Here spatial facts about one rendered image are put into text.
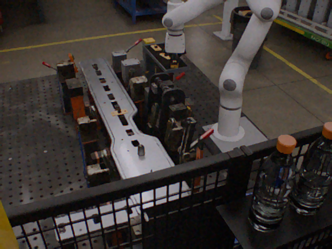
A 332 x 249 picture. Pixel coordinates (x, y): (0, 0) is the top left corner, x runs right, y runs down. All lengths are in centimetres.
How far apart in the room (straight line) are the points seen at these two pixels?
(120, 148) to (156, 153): 16
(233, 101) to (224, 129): 19
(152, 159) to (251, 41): 71
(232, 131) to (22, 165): 116
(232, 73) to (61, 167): 102
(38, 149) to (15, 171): 20
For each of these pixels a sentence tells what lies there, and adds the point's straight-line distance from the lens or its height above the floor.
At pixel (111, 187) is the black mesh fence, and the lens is 58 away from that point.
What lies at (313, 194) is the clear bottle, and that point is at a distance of 69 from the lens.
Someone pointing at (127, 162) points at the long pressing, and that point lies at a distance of 145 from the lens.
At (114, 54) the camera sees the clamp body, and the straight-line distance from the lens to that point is 224.
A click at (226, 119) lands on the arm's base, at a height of 92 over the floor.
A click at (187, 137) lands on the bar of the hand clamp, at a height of 114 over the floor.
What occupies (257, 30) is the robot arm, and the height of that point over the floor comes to 142.
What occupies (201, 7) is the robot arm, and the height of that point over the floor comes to 150.
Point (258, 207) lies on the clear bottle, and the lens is 64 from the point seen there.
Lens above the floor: 196
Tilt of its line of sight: 35 degrees down
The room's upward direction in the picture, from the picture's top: 1 degrees clockwise
